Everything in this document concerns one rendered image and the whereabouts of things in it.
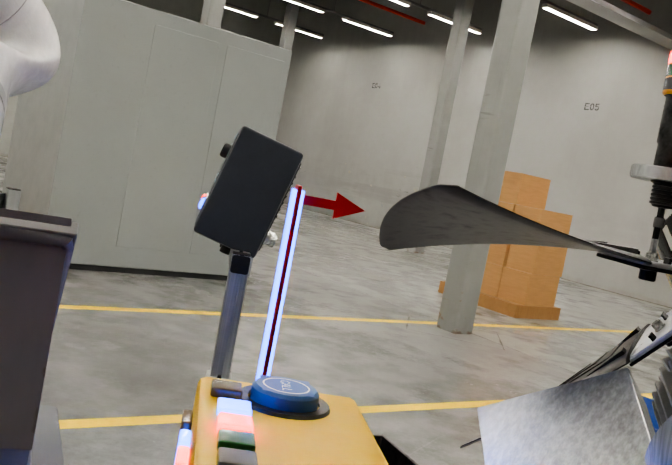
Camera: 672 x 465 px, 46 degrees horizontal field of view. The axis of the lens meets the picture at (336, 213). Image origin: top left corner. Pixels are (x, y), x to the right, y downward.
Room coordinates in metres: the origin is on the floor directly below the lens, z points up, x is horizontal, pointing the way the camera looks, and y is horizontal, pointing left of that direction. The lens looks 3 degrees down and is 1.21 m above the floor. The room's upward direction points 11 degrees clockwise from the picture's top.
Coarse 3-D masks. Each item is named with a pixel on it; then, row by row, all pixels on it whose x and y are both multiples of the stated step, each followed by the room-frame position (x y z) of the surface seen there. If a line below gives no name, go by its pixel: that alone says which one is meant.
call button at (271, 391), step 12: (252, 384) 0.45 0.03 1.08; (264, 384) 0.44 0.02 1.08; (276, 384) 0.45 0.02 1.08; (288, 384) 0.45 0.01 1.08; (300, 384) 0.46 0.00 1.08; (252, 396) 0.44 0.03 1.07; (264, 396) 0.43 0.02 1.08; (276, 396) 0.43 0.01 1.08; (288, 396) 0.43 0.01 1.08; (300, 396) 0.44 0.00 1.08; (312, 396) 0.44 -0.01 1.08; (276, 408) 0.43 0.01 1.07; (288, 408) 0.43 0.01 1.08; (300, 408) 0.43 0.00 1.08; (312, 408) 0.44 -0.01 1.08
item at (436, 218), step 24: (432, 192) 0.65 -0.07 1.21; (456, 192) 0.63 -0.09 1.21; (384, 216) 0.75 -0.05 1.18; (408, 216) 0.73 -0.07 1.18; (432, 216) 0.72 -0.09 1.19; (456, 216) 0.70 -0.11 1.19; (480, 216) 0.68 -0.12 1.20; (504, 216) 0.65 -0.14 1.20; (384, 240) 0.81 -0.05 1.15; (408, 240) 0.81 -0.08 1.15; (432, 240) 0.81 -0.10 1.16; (456, 240) 0.80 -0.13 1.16; (480, 240) 0.80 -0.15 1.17; (504, 240) 0.79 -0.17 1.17; (528, 240) 0.77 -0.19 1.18; (552, 240) 0.73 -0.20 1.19; (576, 240) 0.67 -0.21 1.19; (648, 264) 0.70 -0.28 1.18
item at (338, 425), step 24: (216, 408) 0.42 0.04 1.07; (264, 408) 0.43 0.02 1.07; (336, 408) 0.46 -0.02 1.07; (192, 432) 0.40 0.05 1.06; (216, 432) 0.38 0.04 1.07; (264, 432) 0.40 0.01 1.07; (288, 432) 0.40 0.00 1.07; (312, 432) 0.41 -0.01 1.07; (336, 432) 0.42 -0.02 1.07; (360, 432) 0.42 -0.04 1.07; (192, 456) 0.35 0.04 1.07; (216, 456) 0.35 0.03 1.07; (264, 456) 0.36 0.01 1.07; (288, 456) 0.37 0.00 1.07; (312, 456) 0.37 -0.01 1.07; (336, 456) 0.38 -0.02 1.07; (360, 456) 0.39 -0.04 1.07
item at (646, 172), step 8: (632, 168) 0.76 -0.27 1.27; (640, 168) 0.74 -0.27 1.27; (648, 168) 0.73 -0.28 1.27; (656, 168) 0.73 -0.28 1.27; (664, 168) 0.72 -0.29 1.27; (632, 176) 0.76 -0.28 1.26; (640, 176) 0.74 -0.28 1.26; (648, 176) 0.73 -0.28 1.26; (656, 176) 0.73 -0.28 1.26; (664, 176) 0.72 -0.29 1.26
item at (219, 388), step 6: (216, 384) 0.44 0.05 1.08; (222, 384) 0.44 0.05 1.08; (228, 384) 0.45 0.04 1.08; (234, 384) 0.45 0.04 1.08; (240, 384) 0.45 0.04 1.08; (210, 390) 0.44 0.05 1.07; (216, 390) 0.44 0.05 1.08; (222, 390) 0.44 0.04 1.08; (228, 390) 0.44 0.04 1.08; (234, 390) 0.44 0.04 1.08; (240, 390) 0.44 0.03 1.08; (216, 396) 0.44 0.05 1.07; (222, 396) 0.44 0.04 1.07; (228, 396) 0.44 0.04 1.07; (234, 396) 0.44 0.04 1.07; (240, 396) 0.44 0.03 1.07
